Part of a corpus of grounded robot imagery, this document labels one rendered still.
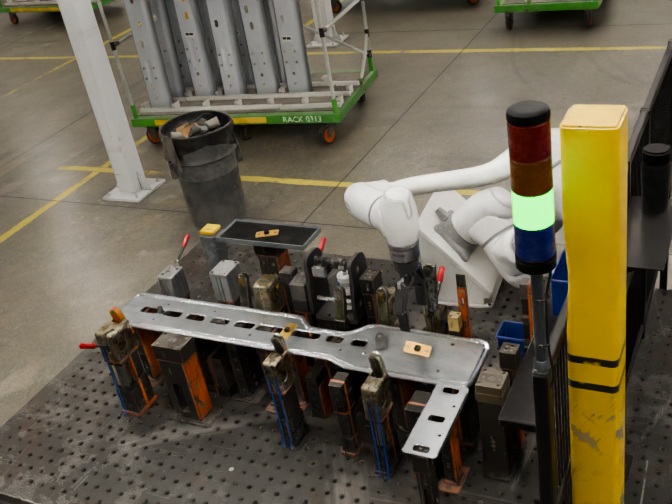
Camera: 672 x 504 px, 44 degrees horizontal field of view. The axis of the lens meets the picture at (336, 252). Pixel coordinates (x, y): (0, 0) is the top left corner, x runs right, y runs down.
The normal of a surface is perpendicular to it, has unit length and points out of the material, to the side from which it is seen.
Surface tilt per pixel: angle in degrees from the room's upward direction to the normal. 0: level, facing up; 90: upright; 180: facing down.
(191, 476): 0
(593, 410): 90
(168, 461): 0
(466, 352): 0
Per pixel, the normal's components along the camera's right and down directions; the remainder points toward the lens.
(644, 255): -0.17, -0.85
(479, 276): 0.56, -0.54
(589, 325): -0.44, 0.48
